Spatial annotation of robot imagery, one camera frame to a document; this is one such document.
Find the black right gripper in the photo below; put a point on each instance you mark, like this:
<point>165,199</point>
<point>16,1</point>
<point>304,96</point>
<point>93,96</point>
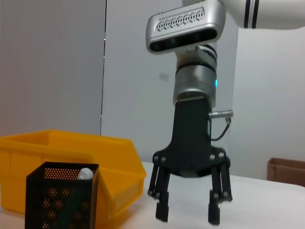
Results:
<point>190,143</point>

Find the green pen with white end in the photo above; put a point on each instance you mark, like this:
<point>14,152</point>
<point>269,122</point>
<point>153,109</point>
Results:
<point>84,174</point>

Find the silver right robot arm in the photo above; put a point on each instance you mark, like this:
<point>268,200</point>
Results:
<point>193,78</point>

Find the black mesh pen holder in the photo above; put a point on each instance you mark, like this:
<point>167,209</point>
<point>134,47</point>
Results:
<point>35,202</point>

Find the brown cardboard box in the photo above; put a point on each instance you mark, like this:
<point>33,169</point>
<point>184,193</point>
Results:
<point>286,171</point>

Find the yellow plastic bin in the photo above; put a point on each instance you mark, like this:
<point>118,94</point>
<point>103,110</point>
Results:
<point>71,145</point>

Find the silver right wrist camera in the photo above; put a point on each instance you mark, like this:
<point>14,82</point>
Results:
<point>186,28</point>

